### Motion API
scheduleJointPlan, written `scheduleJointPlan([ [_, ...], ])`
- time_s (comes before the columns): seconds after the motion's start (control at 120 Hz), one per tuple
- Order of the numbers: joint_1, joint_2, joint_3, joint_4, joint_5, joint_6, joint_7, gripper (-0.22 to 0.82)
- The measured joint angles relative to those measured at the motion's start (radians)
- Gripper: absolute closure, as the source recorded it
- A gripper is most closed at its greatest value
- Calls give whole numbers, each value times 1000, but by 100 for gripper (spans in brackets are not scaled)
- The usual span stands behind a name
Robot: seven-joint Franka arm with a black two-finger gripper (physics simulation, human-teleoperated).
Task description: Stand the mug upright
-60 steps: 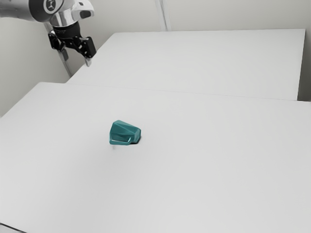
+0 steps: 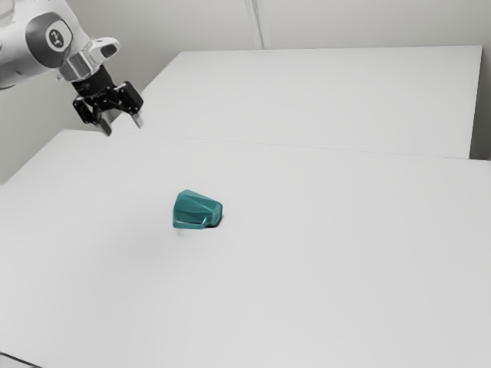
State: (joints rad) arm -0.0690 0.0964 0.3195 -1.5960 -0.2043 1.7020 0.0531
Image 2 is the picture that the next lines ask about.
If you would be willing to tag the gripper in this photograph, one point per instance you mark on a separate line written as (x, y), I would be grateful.
(95, 85)

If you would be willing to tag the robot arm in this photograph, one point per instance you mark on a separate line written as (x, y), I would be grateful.
(36, 48)

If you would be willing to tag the teal faceted mug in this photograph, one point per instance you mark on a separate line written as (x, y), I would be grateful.
(196, 211)

